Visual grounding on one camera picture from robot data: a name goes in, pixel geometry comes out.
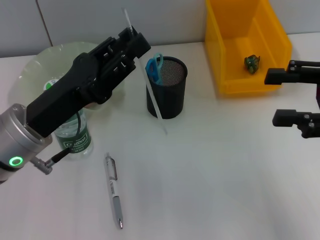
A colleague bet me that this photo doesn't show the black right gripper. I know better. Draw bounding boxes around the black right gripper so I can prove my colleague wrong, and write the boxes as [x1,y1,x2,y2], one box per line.
[263,59,320,139]

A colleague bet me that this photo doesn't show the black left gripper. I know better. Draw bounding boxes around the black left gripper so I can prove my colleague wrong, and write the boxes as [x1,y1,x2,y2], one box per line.
[25,25,138,139]

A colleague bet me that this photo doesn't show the blue scissors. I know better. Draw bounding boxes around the blue scissors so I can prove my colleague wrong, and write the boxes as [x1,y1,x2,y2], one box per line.
[145,52,165,86]

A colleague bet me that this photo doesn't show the dark green plastic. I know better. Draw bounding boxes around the dark green plastic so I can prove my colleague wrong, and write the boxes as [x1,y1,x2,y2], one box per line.
[243,54,262,76]

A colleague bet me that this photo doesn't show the transparent plastic ruler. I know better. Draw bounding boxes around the transparent plastic ruler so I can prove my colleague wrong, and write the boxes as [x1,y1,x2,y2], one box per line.
[120,6,169,136]

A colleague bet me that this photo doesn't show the clear green-label water bottle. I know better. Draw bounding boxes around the clear green-label water bottle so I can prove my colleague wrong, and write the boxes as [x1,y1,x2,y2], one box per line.
[43,76,95,161]

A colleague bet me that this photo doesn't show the black mesh pen holder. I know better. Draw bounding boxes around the black mesh pen holder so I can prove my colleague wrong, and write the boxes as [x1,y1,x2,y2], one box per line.
[144,56,189,120]

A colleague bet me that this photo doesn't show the pale green glass fruit plate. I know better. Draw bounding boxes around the pale green glass fruit plate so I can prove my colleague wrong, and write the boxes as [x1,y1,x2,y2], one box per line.
[19,41,126,111]

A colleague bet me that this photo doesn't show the silver ballpoint pen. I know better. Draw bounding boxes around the silver ballpoint pen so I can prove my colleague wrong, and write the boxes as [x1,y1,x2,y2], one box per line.
[104,151,124,231]

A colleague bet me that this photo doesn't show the yellow plastic bin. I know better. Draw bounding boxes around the yellow plastic bin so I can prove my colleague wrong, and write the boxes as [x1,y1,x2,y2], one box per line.
[204,0,293,95]

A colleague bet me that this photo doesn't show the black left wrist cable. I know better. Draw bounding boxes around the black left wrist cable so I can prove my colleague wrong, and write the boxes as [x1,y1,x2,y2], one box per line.
[30,109,83,176]

